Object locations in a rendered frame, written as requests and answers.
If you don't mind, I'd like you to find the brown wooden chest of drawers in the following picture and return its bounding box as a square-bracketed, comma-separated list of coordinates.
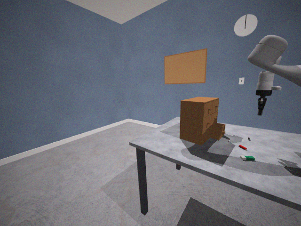
[180, 97, 219, 145]

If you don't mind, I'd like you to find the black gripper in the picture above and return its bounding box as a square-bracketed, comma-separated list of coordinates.
[256, 90, 272, 116]

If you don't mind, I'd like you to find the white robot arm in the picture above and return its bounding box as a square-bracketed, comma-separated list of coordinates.
[247, 35, 301, 90]

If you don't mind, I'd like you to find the green and white eraser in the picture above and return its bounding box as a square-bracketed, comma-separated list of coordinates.
[240, 156, 255, 161]

